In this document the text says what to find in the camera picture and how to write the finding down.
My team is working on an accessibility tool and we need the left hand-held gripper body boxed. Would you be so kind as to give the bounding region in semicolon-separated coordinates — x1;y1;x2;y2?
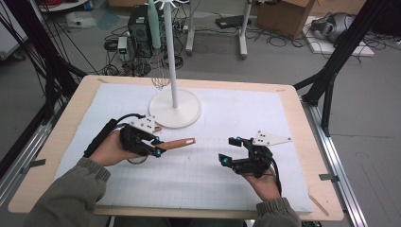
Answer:
119;114;158;157

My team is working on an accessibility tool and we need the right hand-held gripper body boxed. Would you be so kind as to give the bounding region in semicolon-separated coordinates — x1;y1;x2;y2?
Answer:
231;131;292;177

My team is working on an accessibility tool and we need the mesh strainer with wooden handle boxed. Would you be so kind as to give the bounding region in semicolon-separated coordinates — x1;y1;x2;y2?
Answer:
127;137;197;166

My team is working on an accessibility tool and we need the white stand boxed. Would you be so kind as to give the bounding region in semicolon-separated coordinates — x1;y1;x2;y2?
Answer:
145;0;202;130

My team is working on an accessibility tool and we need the whisk with mint green handle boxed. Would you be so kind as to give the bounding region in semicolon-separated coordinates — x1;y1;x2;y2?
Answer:
147;0;172;92

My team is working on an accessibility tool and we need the person's left hand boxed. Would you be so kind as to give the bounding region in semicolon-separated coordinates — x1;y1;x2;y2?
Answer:
89;130;144;167

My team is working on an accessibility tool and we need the person's right hand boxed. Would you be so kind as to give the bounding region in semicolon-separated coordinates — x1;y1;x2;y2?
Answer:
242;170;282;202

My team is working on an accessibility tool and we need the white grid mat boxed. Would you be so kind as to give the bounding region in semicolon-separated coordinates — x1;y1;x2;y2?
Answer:
55;82;314;213

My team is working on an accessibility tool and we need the grey tape strip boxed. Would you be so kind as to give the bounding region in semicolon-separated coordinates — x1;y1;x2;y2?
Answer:
20;158;47;174
319;173;340;183

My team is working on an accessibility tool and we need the small white box green light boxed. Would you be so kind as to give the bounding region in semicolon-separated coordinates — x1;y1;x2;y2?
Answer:
116;36;129;61

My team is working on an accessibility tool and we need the black computer tower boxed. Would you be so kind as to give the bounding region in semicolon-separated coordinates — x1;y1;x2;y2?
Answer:
127;4;166;60

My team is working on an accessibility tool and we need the black flat box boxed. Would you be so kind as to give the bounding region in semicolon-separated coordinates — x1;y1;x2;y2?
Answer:
215;14;253;30

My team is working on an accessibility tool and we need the white flat board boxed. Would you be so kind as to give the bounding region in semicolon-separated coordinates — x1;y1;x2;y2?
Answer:
302;15;375;58

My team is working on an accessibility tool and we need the clear plastic bag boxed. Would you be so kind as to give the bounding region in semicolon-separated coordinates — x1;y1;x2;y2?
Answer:
65;10;97;29

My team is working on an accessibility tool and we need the large cardboard box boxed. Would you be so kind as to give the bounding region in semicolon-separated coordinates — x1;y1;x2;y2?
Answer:
254;0;316;40

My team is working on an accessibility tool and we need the grey rounded device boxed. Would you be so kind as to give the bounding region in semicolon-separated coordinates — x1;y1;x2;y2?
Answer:
310;11;356;44

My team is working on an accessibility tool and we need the round white table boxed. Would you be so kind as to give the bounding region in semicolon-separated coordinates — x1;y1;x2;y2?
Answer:
37;0;89;13

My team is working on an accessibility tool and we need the right hand-held gripper black cable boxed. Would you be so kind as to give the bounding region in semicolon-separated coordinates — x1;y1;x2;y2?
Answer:
270;156;284;197

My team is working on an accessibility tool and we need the hand-held gripper black cable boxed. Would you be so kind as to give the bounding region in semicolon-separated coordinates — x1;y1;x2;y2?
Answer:
82;113;147;159
270;156;284;197

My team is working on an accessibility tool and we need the left hand-held gripper black cable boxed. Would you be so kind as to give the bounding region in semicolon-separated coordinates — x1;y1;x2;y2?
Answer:
82;113;147;159

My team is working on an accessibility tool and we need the coiled black floor cable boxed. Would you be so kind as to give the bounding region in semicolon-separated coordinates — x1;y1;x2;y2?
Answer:
161;55;184;71

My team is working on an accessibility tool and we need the aluminium rail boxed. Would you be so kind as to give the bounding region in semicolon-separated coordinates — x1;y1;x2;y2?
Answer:
301;100;369;227
0;103;64;206

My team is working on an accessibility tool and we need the white metal floor frame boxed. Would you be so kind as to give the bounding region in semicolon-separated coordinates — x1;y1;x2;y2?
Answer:
184;0;253;61

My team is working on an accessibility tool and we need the black metal frame with cables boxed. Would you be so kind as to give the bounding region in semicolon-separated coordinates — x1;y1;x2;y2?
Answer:
0;0;88;125

